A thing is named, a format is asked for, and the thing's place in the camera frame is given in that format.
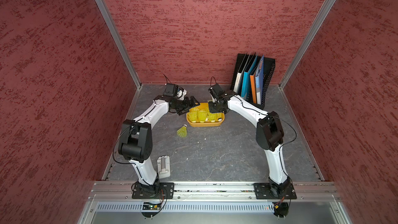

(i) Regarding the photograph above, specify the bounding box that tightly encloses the yellow plastic storage box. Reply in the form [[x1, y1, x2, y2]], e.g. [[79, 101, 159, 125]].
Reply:
[[186, 103, 225, 127]]

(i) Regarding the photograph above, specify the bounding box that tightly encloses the yellow shuttlecock one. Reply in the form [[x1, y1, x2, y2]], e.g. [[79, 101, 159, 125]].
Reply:
[[208, 113, 218, 122]]

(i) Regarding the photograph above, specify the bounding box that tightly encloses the yellow shuttlecock two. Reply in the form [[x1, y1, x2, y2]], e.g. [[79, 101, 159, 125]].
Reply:
[[188, 108, 199, 123]]

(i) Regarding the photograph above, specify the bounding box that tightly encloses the yellow shuttlecock seven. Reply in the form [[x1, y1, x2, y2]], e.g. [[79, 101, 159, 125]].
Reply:
[[198, 110, 208, 123]]

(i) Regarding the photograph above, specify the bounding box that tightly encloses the yellow shuttlecock six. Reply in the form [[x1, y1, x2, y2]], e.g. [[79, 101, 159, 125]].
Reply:
[[176, 124, 188, 138]]

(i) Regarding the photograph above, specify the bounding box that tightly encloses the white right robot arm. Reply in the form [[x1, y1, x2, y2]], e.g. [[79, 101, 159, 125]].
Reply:
[[208, 93, 292, 198]]

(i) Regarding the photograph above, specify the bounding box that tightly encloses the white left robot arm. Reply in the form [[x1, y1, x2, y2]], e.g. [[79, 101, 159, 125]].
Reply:
[[112, 95, 200, 195]]

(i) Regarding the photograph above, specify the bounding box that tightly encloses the white book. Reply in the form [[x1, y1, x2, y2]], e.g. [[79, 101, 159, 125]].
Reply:
[[231, 53, 249, 93]]

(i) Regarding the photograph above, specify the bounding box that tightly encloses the teal book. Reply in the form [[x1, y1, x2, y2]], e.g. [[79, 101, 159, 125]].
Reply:
[[240, 52, 257, 100]]

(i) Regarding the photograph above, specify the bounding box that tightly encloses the orange spine book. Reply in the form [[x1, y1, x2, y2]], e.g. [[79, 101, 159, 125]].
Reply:
[[250, 74, 257, 104]]

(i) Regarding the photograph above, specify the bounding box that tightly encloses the black file holder rack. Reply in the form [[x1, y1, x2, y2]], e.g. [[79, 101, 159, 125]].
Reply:
[[237, 54, 276, 108]]

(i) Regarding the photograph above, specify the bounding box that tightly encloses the blue folder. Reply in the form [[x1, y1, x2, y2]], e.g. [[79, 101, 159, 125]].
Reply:
[[255, 56, 264, 104]]

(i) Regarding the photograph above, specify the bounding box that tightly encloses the grey white stapler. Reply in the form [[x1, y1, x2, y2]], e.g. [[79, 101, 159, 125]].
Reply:
[[157, 156, 171, 179]]

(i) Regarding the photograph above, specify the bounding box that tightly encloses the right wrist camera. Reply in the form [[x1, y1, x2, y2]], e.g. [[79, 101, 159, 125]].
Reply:
[[208, 84, 226, 102]]

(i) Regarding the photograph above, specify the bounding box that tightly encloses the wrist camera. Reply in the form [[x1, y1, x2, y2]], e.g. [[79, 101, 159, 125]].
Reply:
[[208, 84, 226, 102], [163, 83, 187, 100]]

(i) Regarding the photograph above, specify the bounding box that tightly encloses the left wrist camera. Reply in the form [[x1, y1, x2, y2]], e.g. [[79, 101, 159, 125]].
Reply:
[[163, 83, 187, 100]]

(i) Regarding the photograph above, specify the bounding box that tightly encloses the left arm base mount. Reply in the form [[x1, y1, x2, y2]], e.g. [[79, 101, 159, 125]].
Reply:
[[132, 182, 175, 200]]

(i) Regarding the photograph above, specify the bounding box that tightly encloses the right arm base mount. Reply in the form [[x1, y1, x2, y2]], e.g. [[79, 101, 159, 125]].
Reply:
[[254, 182, 297, 201]]

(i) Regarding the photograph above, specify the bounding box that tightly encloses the left aluminium corner post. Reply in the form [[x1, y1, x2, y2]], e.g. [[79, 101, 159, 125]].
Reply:
[[95, 0, 142, 90]]

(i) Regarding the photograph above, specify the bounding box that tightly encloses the aluminium corner post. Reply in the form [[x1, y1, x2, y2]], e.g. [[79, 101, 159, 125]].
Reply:
[[95, 0, 142, 90], [279, 0, 336, 90]]

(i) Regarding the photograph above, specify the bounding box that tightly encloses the right aluminium corner post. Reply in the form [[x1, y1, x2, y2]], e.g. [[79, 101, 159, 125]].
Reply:
[[279, 0, 336, 90]]

